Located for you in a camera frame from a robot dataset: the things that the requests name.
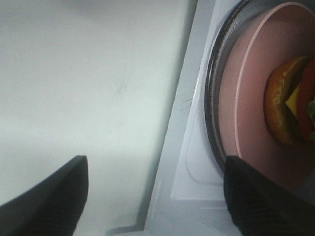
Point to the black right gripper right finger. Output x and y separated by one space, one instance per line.
259 207

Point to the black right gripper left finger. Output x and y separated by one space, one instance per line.
51 208

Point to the pink round plate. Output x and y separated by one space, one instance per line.
282 32

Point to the white microwave oven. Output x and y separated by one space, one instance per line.
188 196

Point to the burger with lettuce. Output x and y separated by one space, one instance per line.
289 101

